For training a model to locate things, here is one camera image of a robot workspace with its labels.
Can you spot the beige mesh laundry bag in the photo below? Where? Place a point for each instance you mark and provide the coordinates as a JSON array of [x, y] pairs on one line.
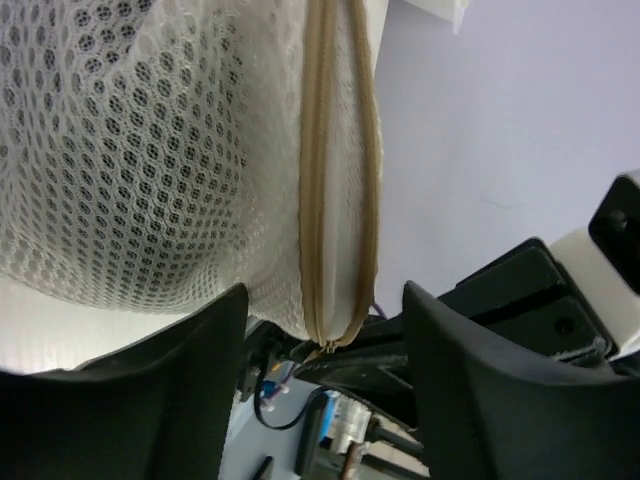
[[156, 153]]

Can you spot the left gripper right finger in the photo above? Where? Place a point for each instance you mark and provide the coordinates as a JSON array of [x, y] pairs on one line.
[[488, 408]]

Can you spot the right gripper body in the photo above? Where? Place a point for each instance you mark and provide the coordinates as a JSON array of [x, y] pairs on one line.
[[526, 295]]

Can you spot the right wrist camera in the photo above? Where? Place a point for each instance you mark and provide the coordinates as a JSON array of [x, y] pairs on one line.
[[602, 258]]

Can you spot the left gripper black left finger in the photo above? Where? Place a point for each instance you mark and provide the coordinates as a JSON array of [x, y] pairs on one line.
[[156, 409]]

